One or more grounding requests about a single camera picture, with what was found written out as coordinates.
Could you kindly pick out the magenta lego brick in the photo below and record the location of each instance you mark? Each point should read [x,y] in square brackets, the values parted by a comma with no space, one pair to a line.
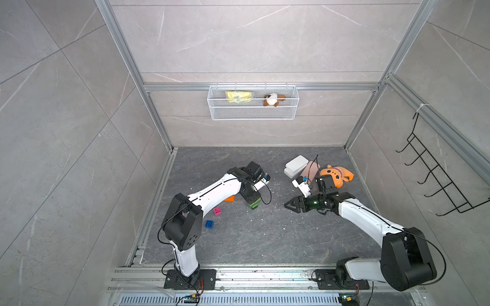
[217,210]

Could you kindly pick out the white rectangular box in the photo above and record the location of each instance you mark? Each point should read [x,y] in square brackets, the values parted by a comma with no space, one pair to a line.
[295,167]

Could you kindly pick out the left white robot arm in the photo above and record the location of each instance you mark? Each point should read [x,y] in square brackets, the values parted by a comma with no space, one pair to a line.
[182,224]

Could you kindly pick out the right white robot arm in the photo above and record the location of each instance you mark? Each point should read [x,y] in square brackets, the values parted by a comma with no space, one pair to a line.
[405,260]

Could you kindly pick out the white wire basket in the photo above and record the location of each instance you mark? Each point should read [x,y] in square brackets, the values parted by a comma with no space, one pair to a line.
[221,110]

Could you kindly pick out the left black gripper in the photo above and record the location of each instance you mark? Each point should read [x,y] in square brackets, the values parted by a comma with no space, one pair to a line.
[254,197]

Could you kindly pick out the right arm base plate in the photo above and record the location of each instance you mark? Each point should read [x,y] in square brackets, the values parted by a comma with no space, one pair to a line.
[332,279]

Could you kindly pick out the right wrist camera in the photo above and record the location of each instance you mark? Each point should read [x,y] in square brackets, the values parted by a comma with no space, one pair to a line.
[302,184]

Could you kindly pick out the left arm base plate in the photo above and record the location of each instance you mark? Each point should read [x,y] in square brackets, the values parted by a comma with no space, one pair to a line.
[201,279]

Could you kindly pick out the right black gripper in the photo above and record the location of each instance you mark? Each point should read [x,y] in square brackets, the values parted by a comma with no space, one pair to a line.
[296,201]

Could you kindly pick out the yellow packet in basket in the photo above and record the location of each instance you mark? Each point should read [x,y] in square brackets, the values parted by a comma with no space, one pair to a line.
[239,97]

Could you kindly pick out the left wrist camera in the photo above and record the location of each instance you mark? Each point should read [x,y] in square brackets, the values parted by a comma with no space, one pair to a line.
[262,182]

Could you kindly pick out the blue lego brick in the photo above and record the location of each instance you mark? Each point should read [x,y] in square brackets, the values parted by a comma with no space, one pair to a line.
[209,224]

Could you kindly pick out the orange plush toy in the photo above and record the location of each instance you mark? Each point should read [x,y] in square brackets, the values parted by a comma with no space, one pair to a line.
[339,174]

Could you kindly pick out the aluminium mounting rail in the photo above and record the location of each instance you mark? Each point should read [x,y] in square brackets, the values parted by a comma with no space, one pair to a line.
[229,279]

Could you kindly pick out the brown white plush toy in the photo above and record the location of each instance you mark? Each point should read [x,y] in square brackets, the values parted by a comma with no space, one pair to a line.
[273,99]

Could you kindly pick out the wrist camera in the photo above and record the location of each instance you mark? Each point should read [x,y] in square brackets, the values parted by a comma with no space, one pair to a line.
[302,184]
[262,182]

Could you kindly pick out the black wall hook rack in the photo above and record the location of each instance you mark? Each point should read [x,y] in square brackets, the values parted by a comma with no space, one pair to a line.
[434,170]

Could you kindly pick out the orange lego brick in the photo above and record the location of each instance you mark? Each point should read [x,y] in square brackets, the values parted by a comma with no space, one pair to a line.
[229,198]

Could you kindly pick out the dark green lego brick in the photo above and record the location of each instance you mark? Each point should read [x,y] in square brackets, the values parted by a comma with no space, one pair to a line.
[255,204]

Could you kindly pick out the pink rectangular box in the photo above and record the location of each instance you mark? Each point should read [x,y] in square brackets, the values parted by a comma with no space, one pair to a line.
[310,172]

